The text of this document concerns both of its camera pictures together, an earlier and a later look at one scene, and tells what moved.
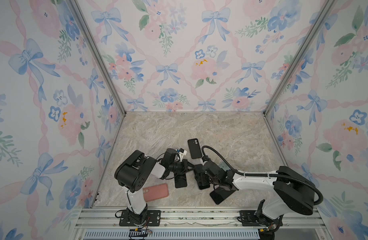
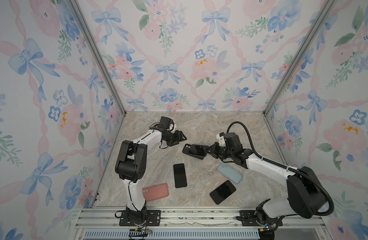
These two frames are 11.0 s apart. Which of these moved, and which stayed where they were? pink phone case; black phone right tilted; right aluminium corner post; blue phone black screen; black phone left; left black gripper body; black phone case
Moved: left black gripper body; blue phone black screen; black phone case
Stayed: black phone right tilted; pink phone case; black phone left; right aluminium corner post
